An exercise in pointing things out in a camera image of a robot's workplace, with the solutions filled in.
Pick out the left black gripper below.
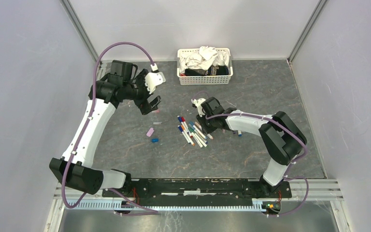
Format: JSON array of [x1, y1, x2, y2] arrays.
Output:
[[123, 70, 162, 115]]

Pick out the pink highlighter cap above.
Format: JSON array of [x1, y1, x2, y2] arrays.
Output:
[[146, 128, 155, 137]]

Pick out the brown tip white marker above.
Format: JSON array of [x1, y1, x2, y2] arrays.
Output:
[[194, 121, 214, 140]]

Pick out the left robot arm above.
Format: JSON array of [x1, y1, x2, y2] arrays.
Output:
[[49, 60, 166, 197]]

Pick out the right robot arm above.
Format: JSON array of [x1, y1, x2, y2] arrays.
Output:
[[191, 97, 308, 197]]

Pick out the green cap white marker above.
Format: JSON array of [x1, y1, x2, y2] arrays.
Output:
[[188, 126, 207, 147]]

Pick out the orange tip white marker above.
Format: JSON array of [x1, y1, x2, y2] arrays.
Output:
[[178, 125, 195, 146]]

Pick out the white plastic basket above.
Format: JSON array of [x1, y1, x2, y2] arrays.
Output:
[[177, 58, 233, 86]]

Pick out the black printed cloth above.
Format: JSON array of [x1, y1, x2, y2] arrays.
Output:
[[184, 66, 230, 76]]

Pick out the white crumpled cloth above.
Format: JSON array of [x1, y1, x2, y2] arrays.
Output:
[[177, 46, 231, 73]]

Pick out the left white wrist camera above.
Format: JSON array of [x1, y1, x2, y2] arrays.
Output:
[[144, 72, 166, 95]]

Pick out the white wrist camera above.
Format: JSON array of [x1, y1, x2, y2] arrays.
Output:
[[144, 72, 166, 95], [191, 98, 206, 117]]

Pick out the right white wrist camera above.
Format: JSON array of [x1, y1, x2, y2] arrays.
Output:
[[191, 98, 206, 117]]

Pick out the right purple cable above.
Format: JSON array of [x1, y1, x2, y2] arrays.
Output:
[[192, 91, 310, 217]]

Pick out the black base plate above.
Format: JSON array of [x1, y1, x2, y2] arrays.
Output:
[[118, 178, 292, 207]]

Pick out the white cable duct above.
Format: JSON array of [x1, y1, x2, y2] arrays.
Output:
[[73, 199, 266, 212]]

